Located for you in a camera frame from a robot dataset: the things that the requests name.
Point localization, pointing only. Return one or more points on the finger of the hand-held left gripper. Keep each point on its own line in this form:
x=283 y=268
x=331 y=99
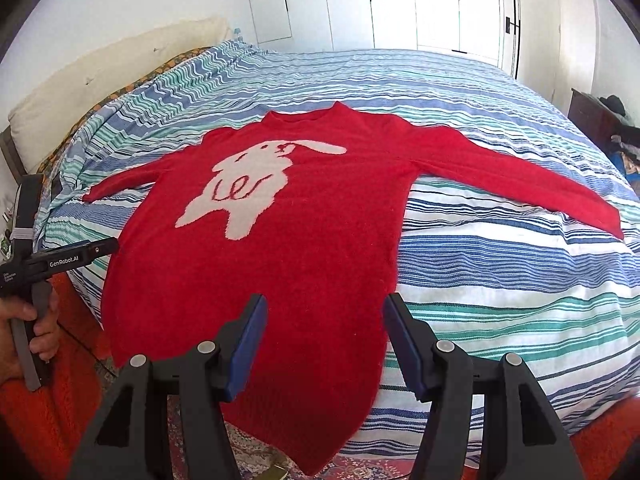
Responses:
x=102 y=249

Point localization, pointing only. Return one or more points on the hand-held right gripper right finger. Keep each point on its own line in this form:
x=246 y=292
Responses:
x=402 y=340

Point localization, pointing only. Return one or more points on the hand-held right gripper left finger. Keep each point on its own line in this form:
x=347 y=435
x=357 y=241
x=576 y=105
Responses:
x=250 y=340

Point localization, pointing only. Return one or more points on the red sweater with white rabbit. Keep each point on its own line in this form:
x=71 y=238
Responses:
x=280 y=270

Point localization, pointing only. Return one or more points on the pile of clothes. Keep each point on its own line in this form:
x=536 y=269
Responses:
x=627 y=140

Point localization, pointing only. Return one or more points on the person's left hand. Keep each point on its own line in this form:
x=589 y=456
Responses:
x=42 y=335

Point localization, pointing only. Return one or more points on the blue green striped blanket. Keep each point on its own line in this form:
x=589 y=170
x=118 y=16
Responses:
x=500 y=280

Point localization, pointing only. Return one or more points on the patterned floor rug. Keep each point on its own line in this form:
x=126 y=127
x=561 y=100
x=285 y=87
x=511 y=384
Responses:
x=250 y=455

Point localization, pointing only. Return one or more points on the cream pillow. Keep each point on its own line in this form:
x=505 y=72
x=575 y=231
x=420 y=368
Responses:
x=100 y=70

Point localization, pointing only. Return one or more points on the dark wooden dresser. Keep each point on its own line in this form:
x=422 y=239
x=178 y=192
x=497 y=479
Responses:
x=592 y=120

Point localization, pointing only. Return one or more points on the white door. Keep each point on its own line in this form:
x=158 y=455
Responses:
x=509 y=50

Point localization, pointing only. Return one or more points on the white wardrobe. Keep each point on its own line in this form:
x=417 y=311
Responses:
x=390 y=5

